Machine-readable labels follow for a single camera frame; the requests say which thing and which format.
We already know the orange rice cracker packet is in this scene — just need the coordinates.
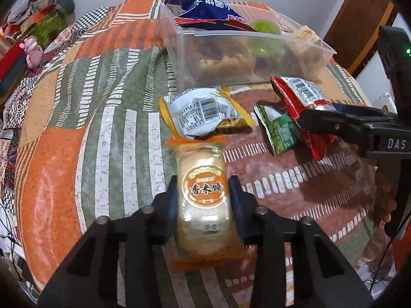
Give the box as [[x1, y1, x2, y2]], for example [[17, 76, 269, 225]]
[[169, 135, 248, 271]]

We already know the pile of clutter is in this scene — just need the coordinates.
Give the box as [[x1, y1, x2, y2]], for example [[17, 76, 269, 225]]
[[6, 0, 56, 29]]

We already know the clear plastic container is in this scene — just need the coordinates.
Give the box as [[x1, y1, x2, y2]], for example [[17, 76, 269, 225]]
[[160, 0, 337, 91]]

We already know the pink rabbit toy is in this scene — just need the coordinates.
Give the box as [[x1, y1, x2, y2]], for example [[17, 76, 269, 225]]
[[20, 37, 44, 70]]

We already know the red box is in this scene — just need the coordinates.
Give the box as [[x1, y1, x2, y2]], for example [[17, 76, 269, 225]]
[[0, 43, 32, 81]]

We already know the brown pastry packet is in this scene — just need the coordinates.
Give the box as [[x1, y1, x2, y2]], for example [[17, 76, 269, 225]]
[[197, 38, 255, 79]]

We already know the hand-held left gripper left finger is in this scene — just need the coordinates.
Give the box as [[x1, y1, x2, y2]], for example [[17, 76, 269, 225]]
[[37, 175, 179, 308]]

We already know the green round fruit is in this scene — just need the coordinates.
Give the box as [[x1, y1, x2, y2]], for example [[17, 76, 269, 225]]
[[250, 19, 284, 57]]

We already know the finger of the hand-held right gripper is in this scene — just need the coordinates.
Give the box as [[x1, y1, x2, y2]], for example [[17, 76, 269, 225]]
[[332, 104, 398, 125], [297, 108, 364, 144]]

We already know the red snack packet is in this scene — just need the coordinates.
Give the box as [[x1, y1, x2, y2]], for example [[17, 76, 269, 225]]
[[269, 76, 338, 162]]

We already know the blue snack bag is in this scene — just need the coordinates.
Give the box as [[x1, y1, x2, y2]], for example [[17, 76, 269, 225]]
[[165, 0, 257, 33]]

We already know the green pea snack packet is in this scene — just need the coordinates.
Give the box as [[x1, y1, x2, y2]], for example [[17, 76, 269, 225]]
[[254, 104, 305, 158]]

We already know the green patterned bag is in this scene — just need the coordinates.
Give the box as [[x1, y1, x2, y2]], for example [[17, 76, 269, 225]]
[[32, 13, 67, 43]]

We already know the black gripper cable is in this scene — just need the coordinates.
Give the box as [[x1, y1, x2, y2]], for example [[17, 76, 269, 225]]
[[369, 236, 411, 296]]

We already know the brown wooden door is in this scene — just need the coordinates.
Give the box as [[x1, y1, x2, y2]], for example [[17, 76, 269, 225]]
[[323, 0, 396, 75]]

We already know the person's right hand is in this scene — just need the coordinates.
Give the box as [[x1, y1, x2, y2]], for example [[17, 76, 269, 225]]
[[368, 157, 400, 229]]

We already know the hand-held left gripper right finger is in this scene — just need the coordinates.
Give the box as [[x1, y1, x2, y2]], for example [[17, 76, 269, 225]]
[[228, 176, 375, 308]]

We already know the white and yellow snack packet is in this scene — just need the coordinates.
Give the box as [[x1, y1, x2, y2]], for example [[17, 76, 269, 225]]
[[159, 85, 256, 141]]

